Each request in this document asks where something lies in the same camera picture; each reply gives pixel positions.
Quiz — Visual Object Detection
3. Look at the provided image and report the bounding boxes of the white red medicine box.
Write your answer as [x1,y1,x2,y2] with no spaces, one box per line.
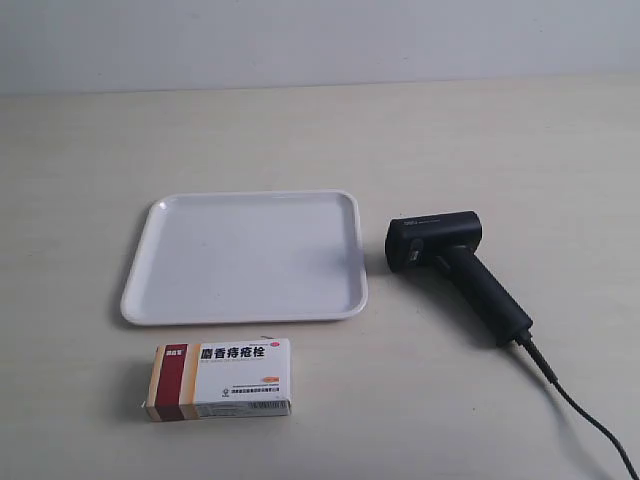
[143,338,292,422]

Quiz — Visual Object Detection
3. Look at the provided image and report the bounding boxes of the white plastic tray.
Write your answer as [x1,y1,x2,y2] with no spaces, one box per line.
[120,190,368,327]

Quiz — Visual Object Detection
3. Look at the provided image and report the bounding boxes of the black handheld barcode scanner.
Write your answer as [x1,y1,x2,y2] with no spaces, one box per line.
[384,211,533,348]

